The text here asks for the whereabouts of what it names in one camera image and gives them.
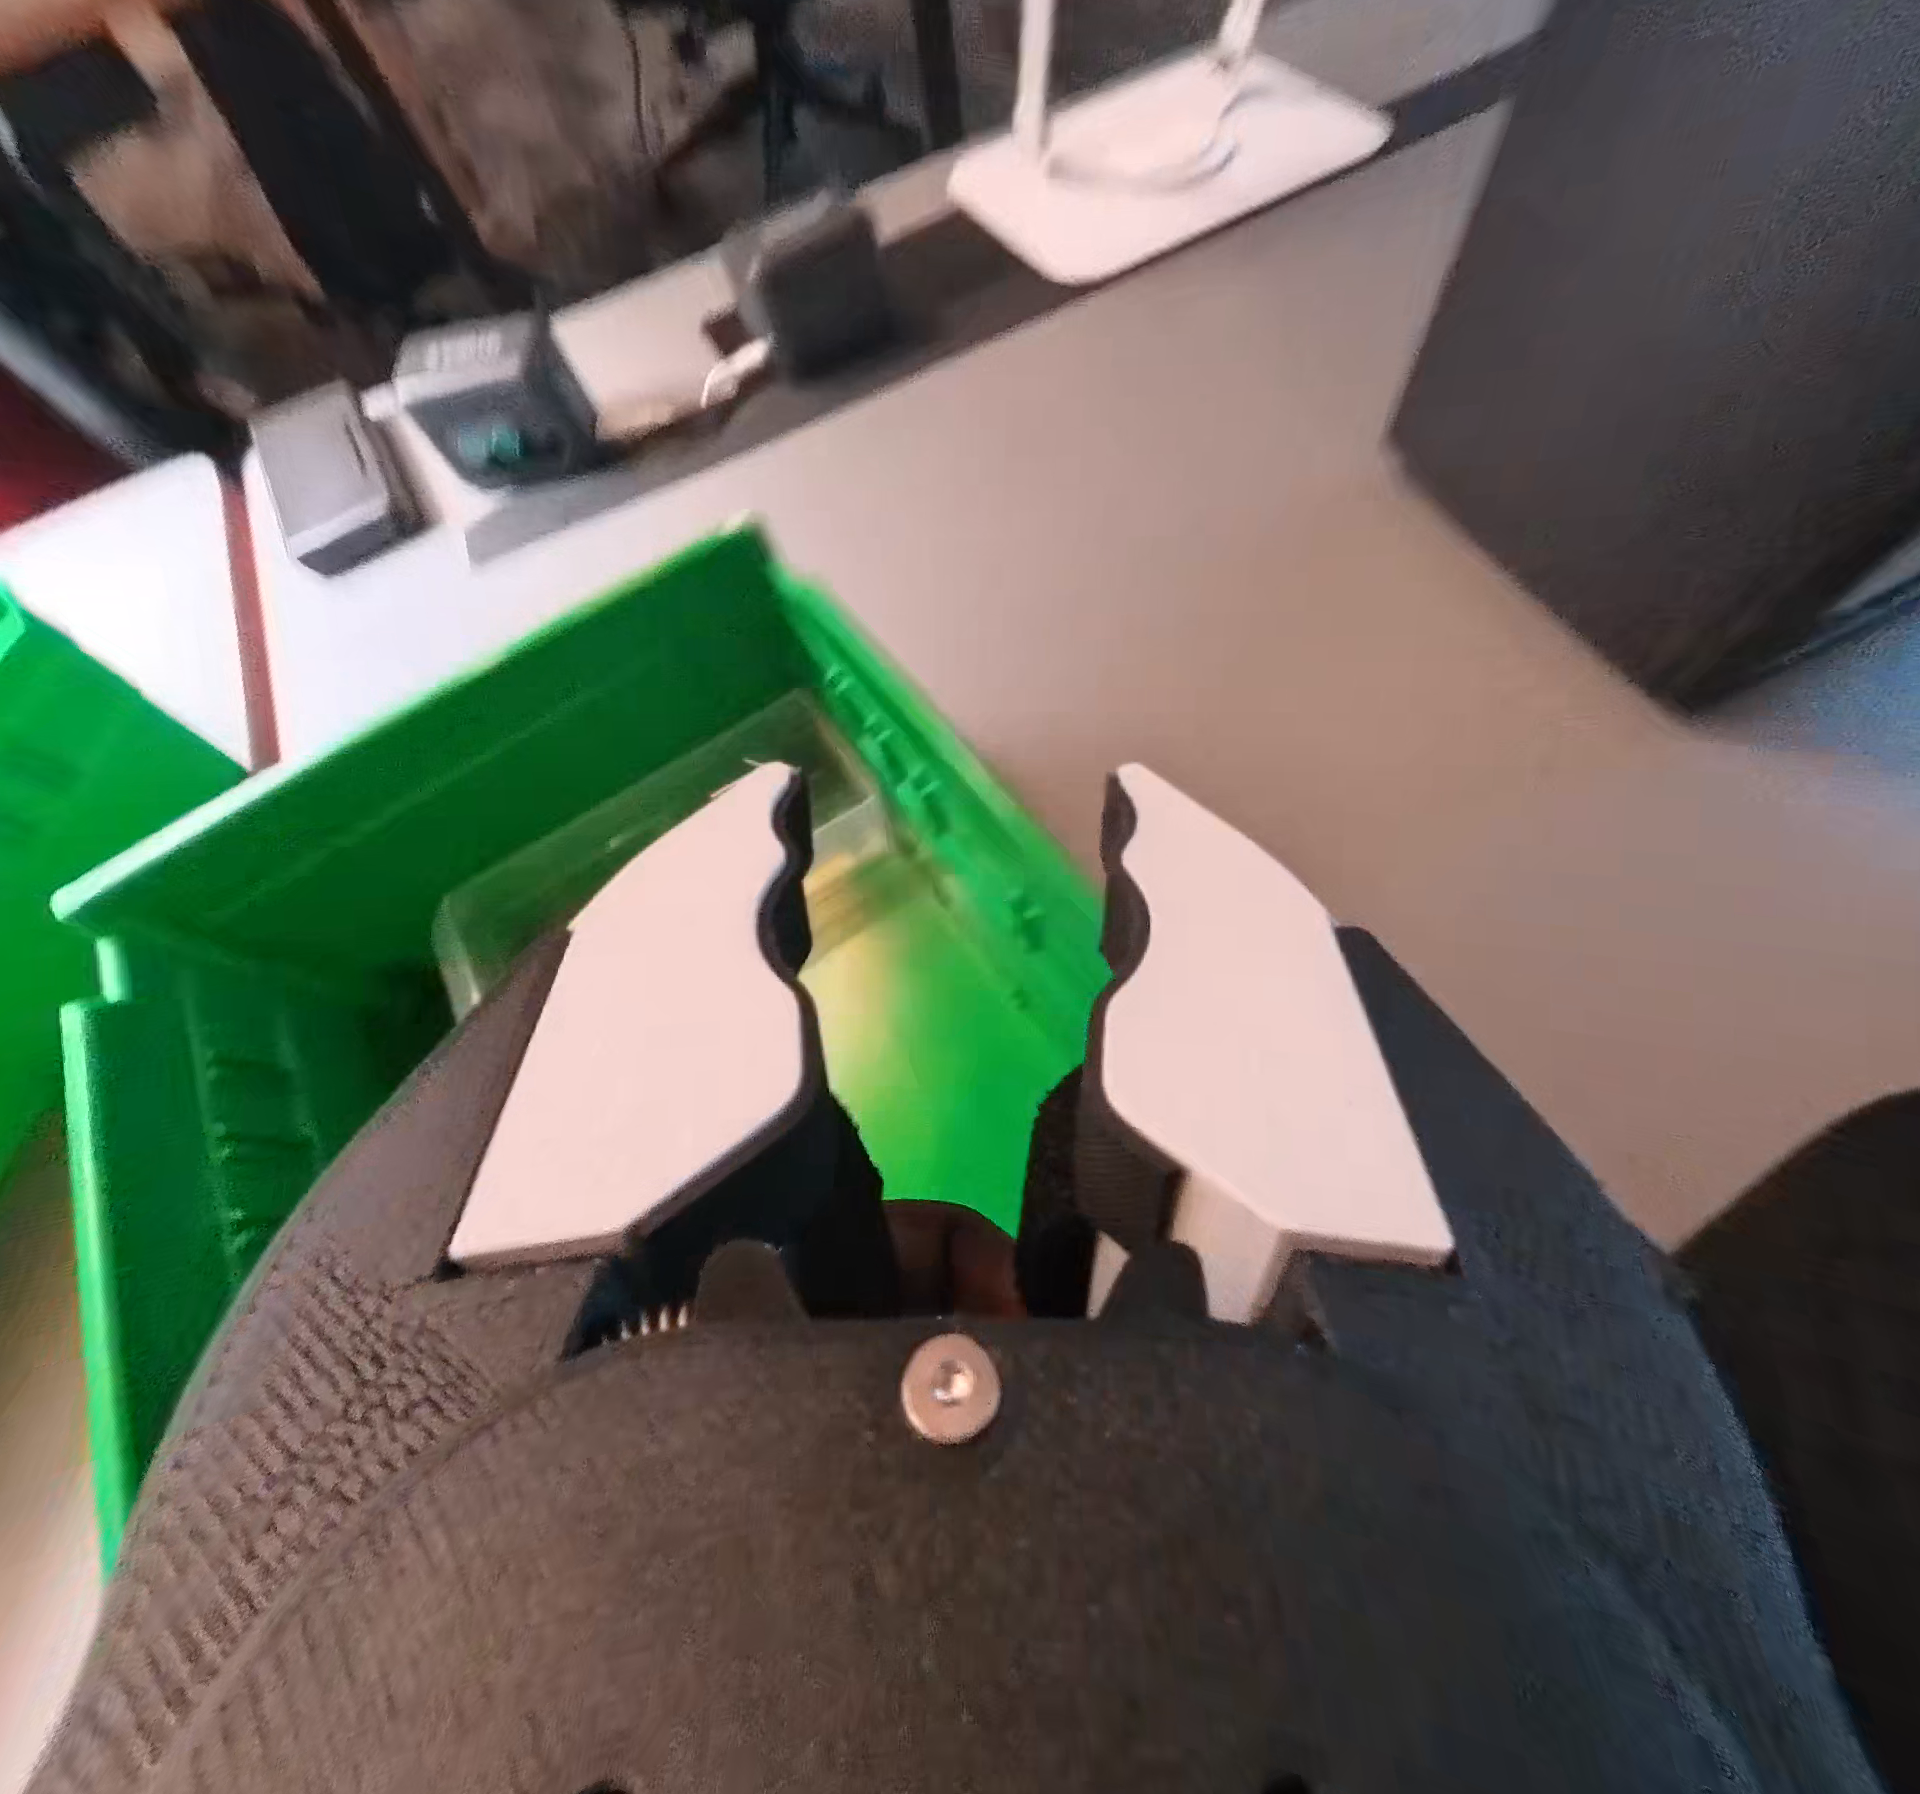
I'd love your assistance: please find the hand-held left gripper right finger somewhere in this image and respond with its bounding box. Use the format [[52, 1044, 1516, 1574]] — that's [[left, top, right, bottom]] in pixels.
[[1080, 762, 1460, 1327]]

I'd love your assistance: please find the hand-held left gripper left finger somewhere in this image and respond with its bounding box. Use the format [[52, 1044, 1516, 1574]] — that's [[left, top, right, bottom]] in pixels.
[[447, 762, 826, 1264]]

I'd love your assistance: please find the clear plastic drawer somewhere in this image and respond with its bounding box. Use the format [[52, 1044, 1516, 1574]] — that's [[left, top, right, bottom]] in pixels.
[[431, 690, 906, 1018]]

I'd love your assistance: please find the green plastic bin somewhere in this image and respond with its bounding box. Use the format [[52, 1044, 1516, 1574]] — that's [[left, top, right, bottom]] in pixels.
[[0, 579, 251, 1181], [52, 515, 1116, 1548]]

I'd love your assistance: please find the person's left hand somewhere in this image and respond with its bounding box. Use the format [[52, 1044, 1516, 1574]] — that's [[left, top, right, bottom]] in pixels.
[[885, 1201, 1037, 1319]]

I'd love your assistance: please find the grey power adapter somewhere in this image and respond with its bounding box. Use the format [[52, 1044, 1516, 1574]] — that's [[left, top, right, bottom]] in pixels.
[[246, 380, 426, 577]]

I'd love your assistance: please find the grey charger dock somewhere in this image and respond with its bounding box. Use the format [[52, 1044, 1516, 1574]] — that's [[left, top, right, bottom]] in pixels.
[[359, 310, 603, 490]]

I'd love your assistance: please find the white flat box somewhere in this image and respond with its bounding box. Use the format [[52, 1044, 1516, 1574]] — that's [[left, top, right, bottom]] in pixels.
[[558, 265, 781, 442]]

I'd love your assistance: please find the black power adapter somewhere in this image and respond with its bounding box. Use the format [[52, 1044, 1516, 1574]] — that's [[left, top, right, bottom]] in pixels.
[[719, 189, 901, 380]]

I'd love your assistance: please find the white stand base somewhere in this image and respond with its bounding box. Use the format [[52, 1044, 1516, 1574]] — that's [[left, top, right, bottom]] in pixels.
[[947, 0, 1397, 284]]

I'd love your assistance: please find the black stand pole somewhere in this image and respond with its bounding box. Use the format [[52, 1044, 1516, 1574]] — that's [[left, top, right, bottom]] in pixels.
[[898, 0, 966, 155]]

